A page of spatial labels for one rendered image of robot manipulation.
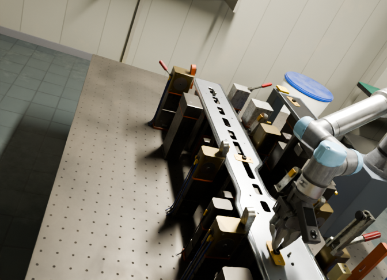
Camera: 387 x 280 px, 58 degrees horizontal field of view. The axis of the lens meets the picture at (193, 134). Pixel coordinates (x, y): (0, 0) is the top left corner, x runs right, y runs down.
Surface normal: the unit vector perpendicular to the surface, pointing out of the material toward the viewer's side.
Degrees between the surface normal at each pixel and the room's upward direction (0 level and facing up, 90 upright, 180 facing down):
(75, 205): 0
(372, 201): 90
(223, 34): 90
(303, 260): 0
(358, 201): 90
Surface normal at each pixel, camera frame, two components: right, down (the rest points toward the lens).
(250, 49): 0.12, 0.57
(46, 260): 0.36, -0.79
